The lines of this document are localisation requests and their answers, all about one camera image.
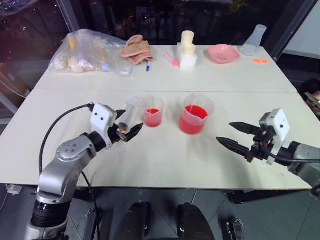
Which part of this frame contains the clear plastic bag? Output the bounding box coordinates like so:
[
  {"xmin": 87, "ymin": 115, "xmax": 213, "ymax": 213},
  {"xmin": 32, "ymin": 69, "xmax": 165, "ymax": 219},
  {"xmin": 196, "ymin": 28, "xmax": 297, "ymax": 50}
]
[{"xmin": 48, "ymin": 28, "xmax": 138, "ymax": 79}]

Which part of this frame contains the clear conical flask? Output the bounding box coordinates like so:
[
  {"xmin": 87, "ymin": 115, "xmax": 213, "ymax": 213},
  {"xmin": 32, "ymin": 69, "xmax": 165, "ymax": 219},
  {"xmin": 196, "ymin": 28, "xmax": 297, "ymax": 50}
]
[{"xmin": 239, "ymin": 24, "xmax": 267, "ymax": 57}]

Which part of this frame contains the white power adapter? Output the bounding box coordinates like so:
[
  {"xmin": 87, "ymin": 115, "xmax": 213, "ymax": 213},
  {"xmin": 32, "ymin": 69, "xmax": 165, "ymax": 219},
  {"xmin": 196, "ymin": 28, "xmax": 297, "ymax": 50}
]
[{"xmin": 5, "ymin": 183, "xmax": 23, "ymax": 195}]

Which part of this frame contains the small clear plastic packet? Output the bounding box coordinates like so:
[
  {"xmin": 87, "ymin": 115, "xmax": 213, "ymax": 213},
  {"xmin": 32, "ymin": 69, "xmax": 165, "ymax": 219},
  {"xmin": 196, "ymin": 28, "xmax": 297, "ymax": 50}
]
[{"xmin": 119, "ymin": 65, "xmax": 138, "ymax": 79}]

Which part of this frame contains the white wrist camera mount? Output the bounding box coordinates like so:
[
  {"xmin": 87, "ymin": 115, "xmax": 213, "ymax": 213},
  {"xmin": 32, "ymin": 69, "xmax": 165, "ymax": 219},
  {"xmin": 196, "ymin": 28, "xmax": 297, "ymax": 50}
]
[
  {"xmin": 258, "ymin": 108, "xmax": 291, "ymax": 166},
  {"xmin": 89, "ymin": 103, "xmax": 119, "ymax": 151}
]

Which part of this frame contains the large beaker red liquid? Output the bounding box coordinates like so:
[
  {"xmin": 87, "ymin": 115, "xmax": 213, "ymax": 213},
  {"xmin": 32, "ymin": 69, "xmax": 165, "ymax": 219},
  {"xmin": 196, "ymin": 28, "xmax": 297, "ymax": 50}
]
[{"xmin": 178, "ymin": 93, "xmax": 216, "ymax": 136}]

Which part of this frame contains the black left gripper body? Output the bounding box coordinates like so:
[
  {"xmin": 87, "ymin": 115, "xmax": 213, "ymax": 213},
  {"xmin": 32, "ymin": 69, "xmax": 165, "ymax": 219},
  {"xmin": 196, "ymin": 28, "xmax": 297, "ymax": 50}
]
[{"xmin": 107, "ymin": 123, "xmax": 131, "ymax": 146}]

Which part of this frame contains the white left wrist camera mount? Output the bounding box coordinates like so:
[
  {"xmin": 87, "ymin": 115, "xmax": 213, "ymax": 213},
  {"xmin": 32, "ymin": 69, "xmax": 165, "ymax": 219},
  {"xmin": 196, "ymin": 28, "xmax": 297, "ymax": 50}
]
[{"xmin": 89, "ymin": 103, "xmax": 119, "ymax": 151}]

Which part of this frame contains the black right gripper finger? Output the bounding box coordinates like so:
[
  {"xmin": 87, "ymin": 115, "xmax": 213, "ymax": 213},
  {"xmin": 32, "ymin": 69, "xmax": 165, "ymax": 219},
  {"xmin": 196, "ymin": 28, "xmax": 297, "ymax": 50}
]
[
  {"xmin": 228, "ymin": 121, "xmax": 262, "ymax": 136},
  {"xmin": 215, "ymin": 136, "xmax": 253, "ymax": 159}
]

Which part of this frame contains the pink marker pen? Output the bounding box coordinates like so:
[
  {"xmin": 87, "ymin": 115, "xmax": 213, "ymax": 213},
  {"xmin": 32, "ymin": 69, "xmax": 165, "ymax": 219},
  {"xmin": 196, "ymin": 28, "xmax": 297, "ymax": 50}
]
[{"xmin": 163, "ymin": 53, "xmax": 181, "ymax": 69}]

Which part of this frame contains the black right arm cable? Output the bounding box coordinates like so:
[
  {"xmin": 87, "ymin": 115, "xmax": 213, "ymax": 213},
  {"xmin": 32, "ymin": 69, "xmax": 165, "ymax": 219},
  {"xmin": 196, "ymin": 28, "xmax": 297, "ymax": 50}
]
[{"xmin": 269, "ymin": 151, "xmax": 320, "ymax": 165}]

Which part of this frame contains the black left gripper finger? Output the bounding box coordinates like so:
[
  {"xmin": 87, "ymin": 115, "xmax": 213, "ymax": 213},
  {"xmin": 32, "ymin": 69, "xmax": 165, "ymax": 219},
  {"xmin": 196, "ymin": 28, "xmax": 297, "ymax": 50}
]
[
  {"xmin": 114, "ymin": 109, "xmax": 127, "ymax": 121},
  {"xmin": 124, "ymin": 122, "xmax": 145, "ymax": 143}
]

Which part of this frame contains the clear plastic syringe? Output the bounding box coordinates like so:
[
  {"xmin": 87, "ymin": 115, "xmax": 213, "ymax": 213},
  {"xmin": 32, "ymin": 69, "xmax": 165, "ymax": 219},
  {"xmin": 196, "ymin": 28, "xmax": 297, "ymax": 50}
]
[{"xmin": 117, "ymin": 95, "xmax": 141, "ymax": 135}]

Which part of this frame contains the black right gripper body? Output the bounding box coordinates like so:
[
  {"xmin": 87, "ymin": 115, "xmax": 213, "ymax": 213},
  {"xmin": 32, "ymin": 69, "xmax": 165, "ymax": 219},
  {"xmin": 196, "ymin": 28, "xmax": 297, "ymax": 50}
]
[{"xmin": 245, "ymin": 126, "xmax": 275, "ymax": 164}]

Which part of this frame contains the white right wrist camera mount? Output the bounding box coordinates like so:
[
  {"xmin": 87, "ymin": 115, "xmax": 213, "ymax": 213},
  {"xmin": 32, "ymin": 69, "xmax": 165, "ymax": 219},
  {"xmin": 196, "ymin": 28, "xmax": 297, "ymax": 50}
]
[{"xmin": 258, "ymin": 108, "xmax": 291, "ymax": 166}]

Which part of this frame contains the small beaker red liquid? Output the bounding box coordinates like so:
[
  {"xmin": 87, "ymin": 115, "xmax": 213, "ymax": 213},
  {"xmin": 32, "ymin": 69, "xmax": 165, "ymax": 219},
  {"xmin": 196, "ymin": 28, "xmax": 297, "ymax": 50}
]
[{"xmin": 143, "ymin": 95, "xmax": 165, "ymax": 129}]

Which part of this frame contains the dark rounded shape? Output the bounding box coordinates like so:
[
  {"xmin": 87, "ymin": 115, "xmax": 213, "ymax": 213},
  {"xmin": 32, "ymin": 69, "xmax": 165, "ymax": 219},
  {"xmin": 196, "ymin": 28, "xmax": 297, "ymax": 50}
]
[
  {"xmin": 121, "ymin": 200, "xmax": 153, "ymax": 240},
  {"xmin": 175, "ymin": 202, "xmax": 216, "ymax": 240}
]

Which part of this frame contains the pink crumpled cloth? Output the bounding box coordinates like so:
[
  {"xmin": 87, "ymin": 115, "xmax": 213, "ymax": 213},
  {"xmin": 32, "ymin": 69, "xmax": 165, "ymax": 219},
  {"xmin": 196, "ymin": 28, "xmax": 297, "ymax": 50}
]
[{"xmin": 119, "ymin": 34, "xmax": 154, "ymax": 66}]

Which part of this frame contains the brown cardboard box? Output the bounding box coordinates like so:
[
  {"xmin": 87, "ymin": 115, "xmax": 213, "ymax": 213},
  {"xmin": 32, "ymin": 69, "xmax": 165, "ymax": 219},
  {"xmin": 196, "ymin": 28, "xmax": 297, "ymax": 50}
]
[{"xmin": 0, "ymin": 63, "xmax": 31, "ymax": 107}]

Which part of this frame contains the white block with cream cylinders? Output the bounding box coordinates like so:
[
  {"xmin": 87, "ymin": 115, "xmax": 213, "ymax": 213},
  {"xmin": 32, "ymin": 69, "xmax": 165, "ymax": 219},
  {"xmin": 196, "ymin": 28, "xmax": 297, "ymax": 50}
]
[{"xmin": 176, "ymin": 30, "xmax": 199, "ymax": 72}]

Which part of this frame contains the person in dark clothes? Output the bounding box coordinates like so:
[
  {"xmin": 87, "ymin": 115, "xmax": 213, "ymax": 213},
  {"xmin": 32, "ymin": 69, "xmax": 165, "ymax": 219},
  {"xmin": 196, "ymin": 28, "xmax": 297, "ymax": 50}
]
[{"xmin": 298, "ymin": 77, "xmax": 320, "ymax": 120}]

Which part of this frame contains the pink shallow bowl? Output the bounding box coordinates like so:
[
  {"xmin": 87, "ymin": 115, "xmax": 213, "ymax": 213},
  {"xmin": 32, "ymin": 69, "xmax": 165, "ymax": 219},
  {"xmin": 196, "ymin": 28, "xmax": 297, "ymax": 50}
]
[{"xmin": 207, "ymin": 44, "xmax": 241, "ymax": 65}]

